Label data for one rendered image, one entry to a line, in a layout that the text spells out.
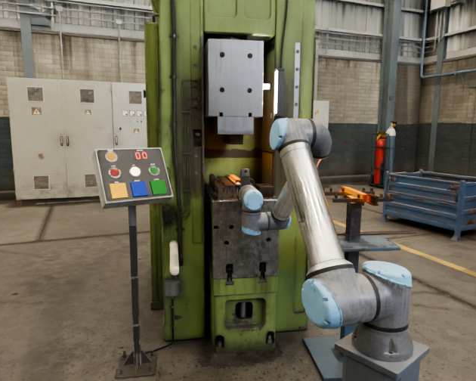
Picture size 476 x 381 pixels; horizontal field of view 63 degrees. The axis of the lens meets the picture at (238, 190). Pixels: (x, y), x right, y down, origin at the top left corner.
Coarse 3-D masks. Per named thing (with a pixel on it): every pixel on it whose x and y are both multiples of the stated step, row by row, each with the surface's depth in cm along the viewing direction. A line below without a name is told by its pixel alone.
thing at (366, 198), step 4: (348, 188) 217; (352, 188) 217; (348, 192) 214; (352, 192) 209; (356, 192) 204; (360, 192) 204; (356, 196) 204; (360, 196) 198; (364, 196) 192; (368, 196) 192; (372, 196) 186; (376, 196) 186; (364, 200) 192; (368, 200) 192; (372, 200) 187; (376, 200) 185; (372, 204) 186; (376, 204) 185
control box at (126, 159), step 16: (96, 160) 186; (128, 160) 193; (144, 160) 197; (160, 160) 202; (96, 176) 188; (112, 176) 185; (128, 176) 189; (144, 176) 194; (160, 176) 198; (128, 192) 186
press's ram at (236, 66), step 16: (208, 48) 204; (224, 48) 205; (240, 48) 207; (256, 48) 208; (208, 64) 205; (224, 64) 207; (240, 64) 208; (256, 64) 209; (208, 80) 206; (224, 80) 208; (240, 80) 209; (256, 80) 211; (208, 96) 208; (224, 96) 209; (240, 96) 210; (256, 96) 212; (208, 112) 209; (224, 112) 210; (240, 112) 212; (256, 112) 213
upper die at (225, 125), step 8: (216, 120) 215; (224, 120) 211; (232, 120) 212; (240, 120) 212; (248, 120) 213; (216, 128) 216; (224, 128) 212; (232, 128) 212; (240, 128) 213; (248, 128) 214
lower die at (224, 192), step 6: (216, 180) 245; (222, 180) 238; (228, 180) 238; (216, 186) 221; (222, 186) 219; (228, 186) 217; (216, 192) 222; (222, 192) 217; (228, 192) 218; (234, 192) 218; (222, 198) 218; (228, 198) 218
